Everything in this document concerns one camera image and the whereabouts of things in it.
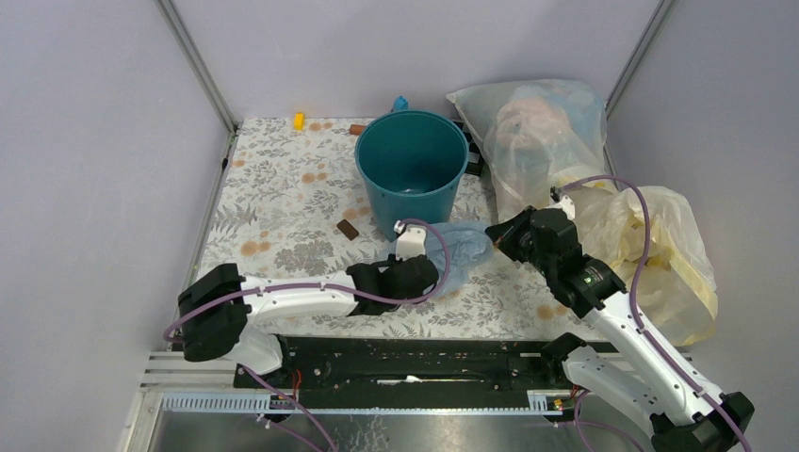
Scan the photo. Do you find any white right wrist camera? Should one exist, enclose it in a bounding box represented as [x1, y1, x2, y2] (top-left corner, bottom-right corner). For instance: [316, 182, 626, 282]
[548, 186, 576, 220]

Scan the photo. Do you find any blue object behind bin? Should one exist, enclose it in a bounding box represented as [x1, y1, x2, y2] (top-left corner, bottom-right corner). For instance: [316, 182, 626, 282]
[391, 96, 409, 112]

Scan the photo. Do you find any clear bag with stuffed items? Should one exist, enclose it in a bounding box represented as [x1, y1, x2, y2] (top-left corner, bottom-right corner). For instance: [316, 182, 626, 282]
[446, 79, 607, 221]

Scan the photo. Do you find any light blue plastic trash bag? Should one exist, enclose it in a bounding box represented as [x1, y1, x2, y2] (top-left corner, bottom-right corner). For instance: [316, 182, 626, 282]
[379, 221, 494, 297]

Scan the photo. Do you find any teal plastic trash bin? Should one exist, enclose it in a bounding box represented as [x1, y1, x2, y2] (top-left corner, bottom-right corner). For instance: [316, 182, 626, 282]
[354, 110, 468, 240]

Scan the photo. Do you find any small yellow block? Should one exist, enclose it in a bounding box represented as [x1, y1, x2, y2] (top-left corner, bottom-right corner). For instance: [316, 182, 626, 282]
[293, 112, 305, 131]

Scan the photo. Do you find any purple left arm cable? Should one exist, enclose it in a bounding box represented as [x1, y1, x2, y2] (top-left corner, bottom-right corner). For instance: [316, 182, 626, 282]
[163, 218, 452, 343]

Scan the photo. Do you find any small brown block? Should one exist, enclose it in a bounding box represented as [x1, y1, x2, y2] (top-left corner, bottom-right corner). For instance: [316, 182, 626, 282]
[336, 219, 360, 241]

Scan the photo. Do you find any black white checkered board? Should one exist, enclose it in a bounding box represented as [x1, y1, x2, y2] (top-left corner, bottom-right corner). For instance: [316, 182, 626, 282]
[453, 120, 484, 177]

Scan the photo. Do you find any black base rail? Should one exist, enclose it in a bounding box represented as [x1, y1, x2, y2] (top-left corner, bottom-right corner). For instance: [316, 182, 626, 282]
[234, 337, 574, 411]

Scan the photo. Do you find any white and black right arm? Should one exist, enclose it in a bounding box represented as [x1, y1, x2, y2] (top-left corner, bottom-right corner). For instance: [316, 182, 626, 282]
[485, 206, 754, 451]

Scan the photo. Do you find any white slotted cable duct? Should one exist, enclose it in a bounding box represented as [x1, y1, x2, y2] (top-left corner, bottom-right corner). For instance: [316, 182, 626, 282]
[160, 389, 563, 416]

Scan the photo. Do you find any yellowish crumpled plastic bag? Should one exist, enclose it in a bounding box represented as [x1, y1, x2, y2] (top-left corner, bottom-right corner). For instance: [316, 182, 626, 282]
[569, 182, 718, 347]

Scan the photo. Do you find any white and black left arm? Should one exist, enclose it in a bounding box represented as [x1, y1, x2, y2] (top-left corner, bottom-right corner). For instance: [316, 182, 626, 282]
[166, 255, 439, 387]

